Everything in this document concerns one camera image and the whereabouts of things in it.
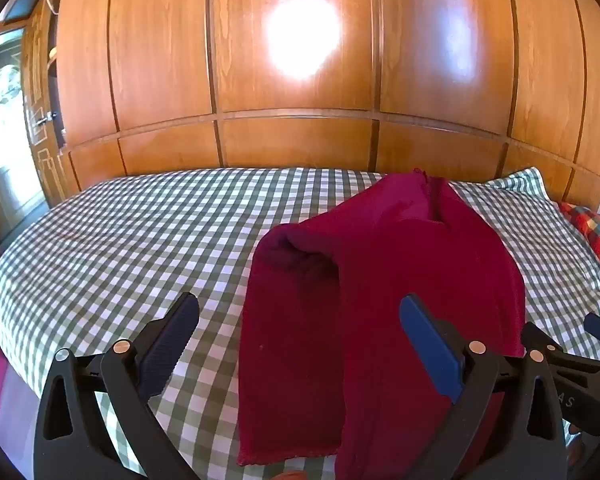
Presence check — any green white checked bedsheet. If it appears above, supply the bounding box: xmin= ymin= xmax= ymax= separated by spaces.
xmin=0 ymin=166 xmax=600 ymax=480

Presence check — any dark red sweater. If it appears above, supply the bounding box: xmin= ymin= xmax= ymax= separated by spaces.
xmin=236 ymin=170 xmax=527 ymax=480

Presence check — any multicolour checked pillow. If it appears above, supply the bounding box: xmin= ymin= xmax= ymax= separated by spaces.
xmin=557 ymin=201 xmax=600 ymax=286

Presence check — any person's right hand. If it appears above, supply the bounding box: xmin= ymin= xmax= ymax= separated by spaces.
xmin=566 ymin=422 xmax=585 ymax=468

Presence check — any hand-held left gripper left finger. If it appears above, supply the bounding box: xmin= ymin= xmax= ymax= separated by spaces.
xmin=32 ymin=291 xmax=201 ymax=480

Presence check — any wooden door with handle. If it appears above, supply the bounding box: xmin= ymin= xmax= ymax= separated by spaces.
xmin=21 ymin=0 xmax=81 ymax=208

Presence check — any bright glass window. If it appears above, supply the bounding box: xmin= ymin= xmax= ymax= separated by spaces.
xmin=0 ymin=30 xmax=48 ymax=243

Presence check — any wooden panelled wardrobe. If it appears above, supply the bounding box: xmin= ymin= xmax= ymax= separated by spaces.
xmin=50 ymin=0 xmax=600 ymax=213

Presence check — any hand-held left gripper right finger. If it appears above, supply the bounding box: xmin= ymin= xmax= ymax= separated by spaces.
xmin=399 ymin=294 xmax=568 ymax=480

